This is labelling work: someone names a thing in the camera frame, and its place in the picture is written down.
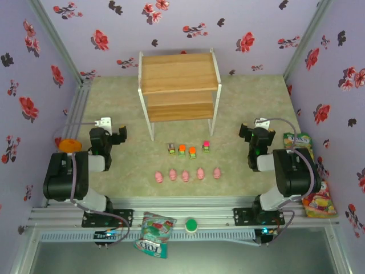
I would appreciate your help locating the pink-topped green toy truck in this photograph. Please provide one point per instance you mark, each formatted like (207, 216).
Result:
(206, 146)

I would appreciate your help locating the pink plastic pig toy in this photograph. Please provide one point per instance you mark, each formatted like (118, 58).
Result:
(172, 174)
(185, 176)
(201, 173)
(217, 173)
(159, 177)

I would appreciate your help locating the grey-topped green toy truck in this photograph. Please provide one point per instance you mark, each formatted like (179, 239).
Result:
(171, 149)

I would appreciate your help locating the orange-topped green toy truck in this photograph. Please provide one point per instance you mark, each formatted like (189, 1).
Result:
(192, 153)
(182, 150)

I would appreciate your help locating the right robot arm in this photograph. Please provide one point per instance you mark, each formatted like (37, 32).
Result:
(293, 171)

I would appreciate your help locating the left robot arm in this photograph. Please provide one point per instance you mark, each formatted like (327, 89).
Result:
(62, 177)

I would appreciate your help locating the wooden two-tier shelf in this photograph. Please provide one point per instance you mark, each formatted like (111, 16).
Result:
(176, 71)

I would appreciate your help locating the orange lidded plastic cup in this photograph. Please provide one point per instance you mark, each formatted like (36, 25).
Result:
(69, 145)

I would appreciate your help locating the green Fox's candy bag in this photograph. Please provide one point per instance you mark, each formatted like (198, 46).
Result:
(296, 140)

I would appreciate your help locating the red Fox's candy bag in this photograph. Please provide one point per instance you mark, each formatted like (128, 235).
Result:
(322, 204)

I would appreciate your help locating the small black controller board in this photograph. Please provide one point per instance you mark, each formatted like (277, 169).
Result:
(102, 235)
(265, 231)

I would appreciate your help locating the teal Fox's candy bag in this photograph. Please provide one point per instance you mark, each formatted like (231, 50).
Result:
(155, 234)

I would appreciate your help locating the green push button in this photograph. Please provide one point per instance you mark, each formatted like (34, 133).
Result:
(191, 225)

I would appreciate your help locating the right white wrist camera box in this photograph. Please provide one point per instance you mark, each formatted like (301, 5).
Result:
(262, 123)

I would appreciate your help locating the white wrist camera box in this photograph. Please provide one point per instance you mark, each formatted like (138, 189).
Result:
(262, 123)
(104, 122)

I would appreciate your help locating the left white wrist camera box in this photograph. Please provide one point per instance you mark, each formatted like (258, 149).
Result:
(104, 122)

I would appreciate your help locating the aluminium side rail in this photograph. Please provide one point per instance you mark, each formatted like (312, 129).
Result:
(74, 111)

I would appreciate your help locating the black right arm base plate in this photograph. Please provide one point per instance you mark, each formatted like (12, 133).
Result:
(242, 217)

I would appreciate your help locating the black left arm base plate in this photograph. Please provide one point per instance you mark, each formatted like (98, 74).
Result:
(125, 218)

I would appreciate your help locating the aluminium base rail bed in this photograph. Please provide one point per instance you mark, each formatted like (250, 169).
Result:
(199, 208)

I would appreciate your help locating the aluminium corner post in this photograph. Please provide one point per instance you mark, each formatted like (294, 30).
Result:
(308, 37)
(54, 37)

